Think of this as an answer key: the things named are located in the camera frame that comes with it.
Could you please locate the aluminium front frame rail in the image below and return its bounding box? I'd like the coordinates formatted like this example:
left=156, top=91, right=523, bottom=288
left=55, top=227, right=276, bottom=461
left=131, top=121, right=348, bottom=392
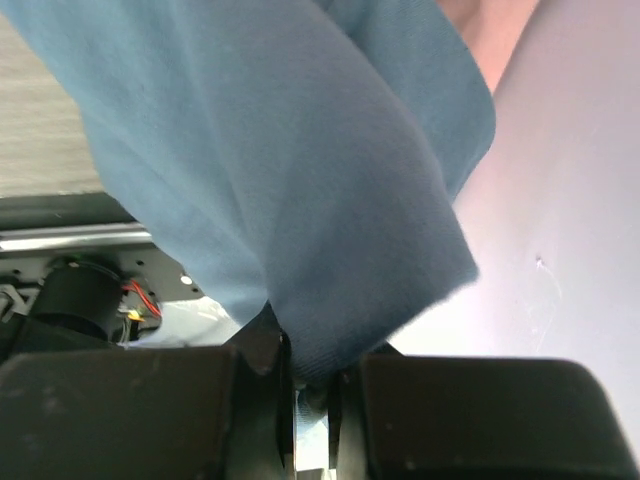
left=1, top=223, right=152, bottom=253

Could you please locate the light pink folded t shirt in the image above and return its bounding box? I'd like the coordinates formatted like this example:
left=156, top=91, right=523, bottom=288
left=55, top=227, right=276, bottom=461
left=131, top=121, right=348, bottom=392
left=437, top=0, right=539, bottom=94

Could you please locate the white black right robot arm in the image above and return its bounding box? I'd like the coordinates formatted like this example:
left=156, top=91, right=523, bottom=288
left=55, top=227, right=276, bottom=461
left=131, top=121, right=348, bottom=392
left=1, top=263, right=639, bottom=479

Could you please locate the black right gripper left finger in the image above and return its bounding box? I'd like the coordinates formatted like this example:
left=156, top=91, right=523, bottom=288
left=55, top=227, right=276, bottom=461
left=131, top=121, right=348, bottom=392
left=1, top=308, right=295, bottom=479

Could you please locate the grey-blue t shirt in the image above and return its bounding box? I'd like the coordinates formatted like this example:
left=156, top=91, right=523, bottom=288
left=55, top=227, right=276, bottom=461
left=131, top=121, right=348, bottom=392
left=1, top=1, right=495, bottom=384

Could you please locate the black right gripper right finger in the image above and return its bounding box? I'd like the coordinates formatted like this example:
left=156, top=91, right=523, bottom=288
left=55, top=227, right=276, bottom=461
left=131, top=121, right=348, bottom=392
left=329, top=346, right=639, bottom=479

